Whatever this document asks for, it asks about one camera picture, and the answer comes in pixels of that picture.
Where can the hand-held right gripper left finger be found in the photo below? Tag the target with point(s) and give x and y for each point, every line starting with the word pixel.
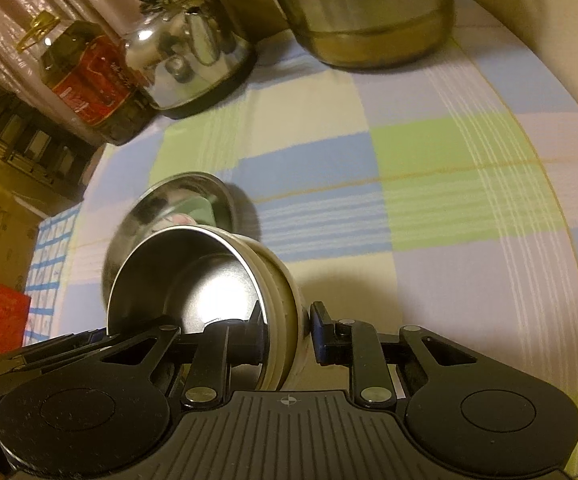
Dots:
pixel 249 340

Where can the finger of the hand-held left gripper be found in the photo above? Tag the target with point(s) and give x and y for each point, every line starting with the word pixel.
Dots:
pixel 64 341
pixel 59 357

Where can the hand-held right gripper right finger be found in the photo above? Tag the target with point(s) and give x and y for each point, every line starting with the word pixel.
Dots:
pixel 321 332

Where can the cream plastic bowl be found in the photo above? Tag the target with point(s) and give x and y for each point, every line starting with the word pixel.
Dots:
pixel 290 310
pixel 268 280

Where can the stainless steel bowl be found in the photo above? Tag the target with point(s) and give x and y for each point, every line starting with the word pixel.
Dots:
pixel 209 280

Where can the wide stainless steel basin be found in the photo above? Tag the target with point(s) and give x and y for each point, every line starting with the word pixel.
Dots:
pixel 154 205

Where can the blue white printed cloth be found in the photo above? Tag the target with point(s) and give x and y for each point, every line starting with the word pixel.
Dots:
pixel 51 270

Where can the checked tablecloth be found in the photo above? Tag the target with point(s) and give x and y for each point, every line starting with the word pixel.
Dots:
pixel 419 210

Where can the black rack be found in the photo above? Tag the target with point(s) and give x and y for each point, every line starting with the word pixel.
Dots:
pixel 24 140

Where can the cooking oil bottle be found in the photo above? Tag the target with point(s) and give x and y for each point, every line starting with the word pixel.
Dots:
pixel 89 80

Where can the stainless steel kettle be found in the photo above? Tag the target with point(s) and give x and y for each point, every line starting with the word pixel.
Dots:
pixel 184 55

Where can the stainless steel steamer pot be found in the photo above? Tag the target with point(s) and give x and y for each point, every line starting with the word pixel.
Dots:
pixel 369 15

